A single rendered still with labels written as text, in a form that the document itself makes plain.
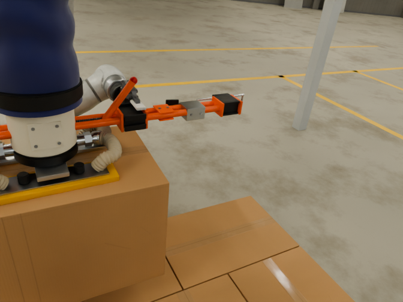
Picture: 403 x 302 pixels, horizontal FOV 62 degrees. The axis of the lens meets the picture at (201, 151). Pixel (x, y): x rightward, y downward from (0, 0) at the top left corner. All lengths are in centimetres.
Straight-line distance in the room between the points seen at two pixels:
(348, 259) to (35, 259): 202
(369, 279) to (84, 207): 196
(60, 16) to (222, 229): 115
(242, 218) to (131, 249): 76
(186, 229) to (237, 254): 27
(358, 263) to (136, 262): 174
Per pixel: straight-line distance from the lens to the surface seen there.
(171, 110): 109
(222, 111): 117
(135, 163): 107
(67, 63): 90
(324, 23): 383
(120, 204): 98
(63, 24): 88
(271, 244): 163
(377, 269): 261
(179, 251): 151
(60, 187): 97
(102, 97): 133
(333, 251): 257
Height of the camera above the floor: 165
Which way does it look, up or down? 30 degrees down
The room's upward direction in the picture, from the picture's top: 7 degrees clockwise
